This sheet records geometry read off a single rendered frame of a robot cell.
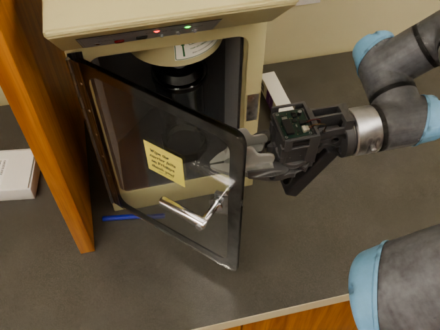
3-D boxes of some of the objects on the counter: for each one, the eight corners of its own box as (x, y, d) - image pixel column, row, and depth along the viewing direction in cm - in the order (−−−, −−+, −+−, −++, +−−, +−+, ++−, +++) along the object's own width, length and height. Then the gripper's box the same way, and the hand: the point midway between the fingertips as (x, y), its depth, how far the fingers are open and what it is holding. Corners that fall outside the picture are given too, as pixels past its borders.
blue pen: (103, 217, 109) (102, 215, 108) (166, 213, 109) (165, 210, 109) (103, 222, 108) (101, 219, 107) (166, 217, 109) (165, 214, 108)
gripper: (340, 90, 75) (204, 112, 72) (365, 133, 69) (218, 160, 66) (330, 128, 81) (205, 150, 79) (351, 169, 76) (218, 196, 73)
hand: (219, 165), depth 75 cm, fingers closed
